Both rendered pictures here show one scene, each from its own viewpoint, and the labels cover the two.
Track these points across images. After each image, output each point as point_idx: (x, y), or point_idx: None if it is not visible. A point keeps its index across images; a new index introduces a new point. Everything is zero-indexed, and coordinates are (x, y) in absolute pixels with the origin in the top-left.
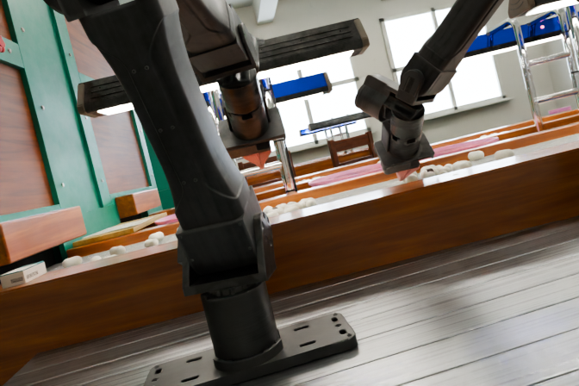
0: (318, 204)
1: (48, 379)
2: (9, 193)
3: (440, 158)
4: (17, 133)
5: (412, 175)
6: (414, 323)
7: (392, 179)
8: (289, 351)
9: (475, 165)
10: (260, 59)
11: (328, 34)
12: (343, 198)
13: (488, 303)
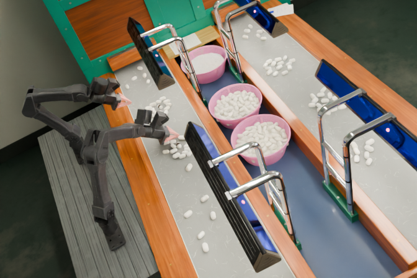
0: (170, 115)
1: (89, 117)
2: (128, 36)
3: (213, 141)
4: (133, 12)
5: (172, 140)
6: (84, 170)
7: (204, 128)
8: (77, 156)
9: (192, 158)
10: (144, 61)
11: (154, 72)
12: (173, 121)
13: (86, 180)
